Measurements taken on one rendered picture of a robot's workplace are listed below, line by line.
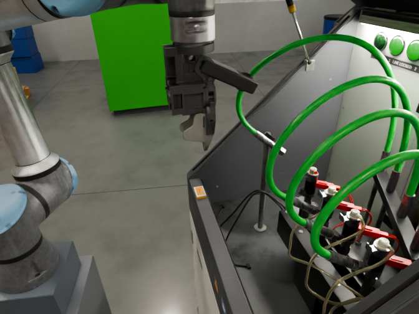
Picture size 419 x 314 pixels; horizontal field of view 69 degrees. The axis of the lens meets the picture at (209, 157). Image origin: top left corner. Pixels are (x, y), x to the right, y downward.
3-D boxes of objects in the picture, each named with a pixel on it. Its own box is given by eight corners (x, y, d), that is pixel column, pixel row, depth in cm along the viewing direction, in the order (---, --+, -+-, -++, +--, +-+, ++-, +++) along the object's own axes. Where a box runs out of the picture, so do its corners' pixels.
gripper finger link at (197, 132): (183, 152, 63) (179, 110, 58) (211, 148, 64) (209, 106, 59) (185, 160, 60) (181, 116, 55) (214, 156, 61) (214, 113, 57)
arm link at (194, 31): (208, 11, 54) (221, 16, 47) (209, 38, 57) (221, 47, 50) (166, 13, 53) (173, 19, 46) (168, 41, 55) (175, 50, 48)
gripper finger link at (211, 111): (201, 128, 61) (199, 86, 57) (210, 127, 62) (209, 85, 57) (206, 139, 57) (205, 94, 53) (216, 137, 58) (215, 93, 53)
